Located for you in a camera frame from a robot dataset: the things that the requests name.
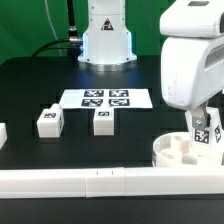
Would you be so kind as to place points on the white fence bar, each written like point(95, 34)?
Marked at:
point(3, 134)
point(109, 182)

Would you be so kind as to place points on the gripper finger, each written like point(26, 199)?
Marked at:
point(200, 117)

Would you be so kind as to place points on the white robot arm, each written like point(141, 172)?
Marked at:
point(107, 43)

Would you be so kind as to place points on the white marker sheet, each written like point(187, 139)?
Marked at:
point(116, 98)

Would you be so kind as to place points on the white front fence bar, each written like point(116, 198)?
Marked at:
point(109, 182)

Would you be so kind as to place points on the white left fence bar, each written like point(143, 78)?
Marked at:
point(3, 134)

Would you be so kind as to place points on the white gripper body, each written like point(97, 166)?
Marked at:
point(192, 71)

